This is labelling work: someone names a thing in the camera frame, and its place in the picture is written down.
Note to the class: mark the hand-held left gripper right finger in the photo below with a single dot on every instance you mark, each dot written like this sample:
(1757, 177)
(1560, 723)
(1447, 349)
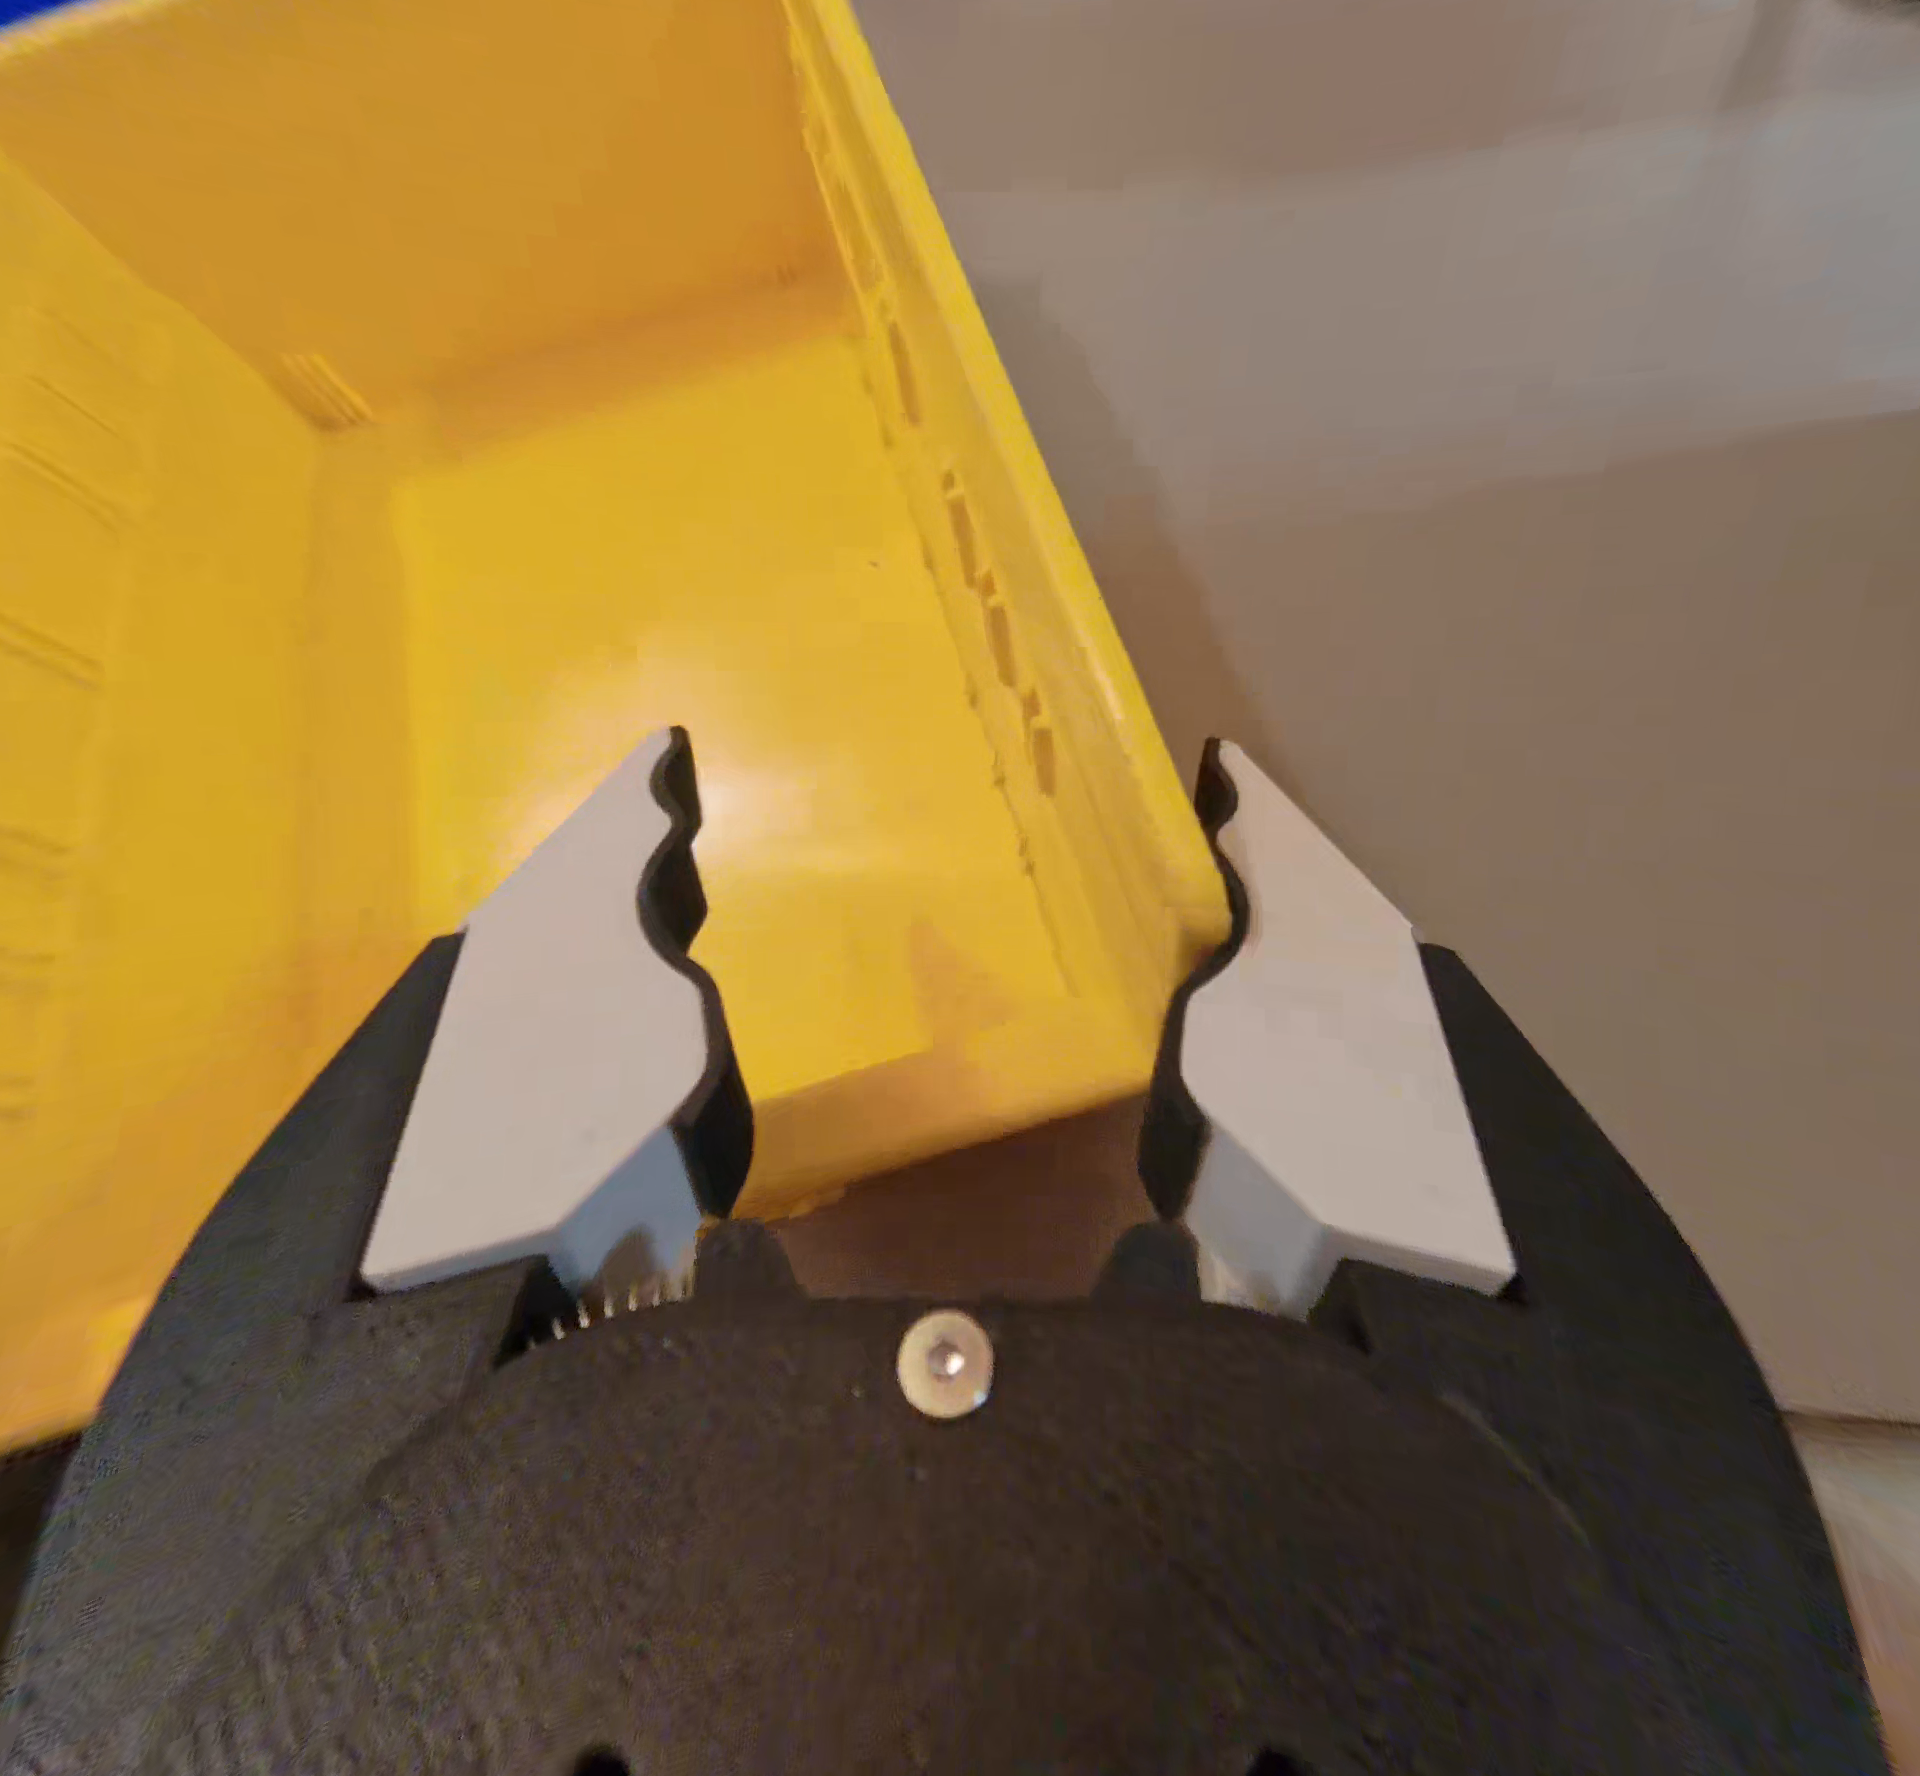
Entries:
(1334, 1087)

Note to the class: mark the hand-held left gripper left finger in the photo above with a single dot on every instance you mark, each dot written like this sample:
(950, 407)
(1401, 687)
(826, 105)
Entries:
(555, 1057)

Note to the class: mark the yellow plastic bin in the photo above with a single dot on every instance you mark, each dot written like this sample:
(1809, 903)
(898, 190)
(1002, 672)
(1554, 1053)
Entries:
(601, 531)

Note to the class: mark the grey desk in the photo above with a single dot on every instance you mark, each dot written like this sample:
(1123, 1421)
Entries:
(1501, 457)

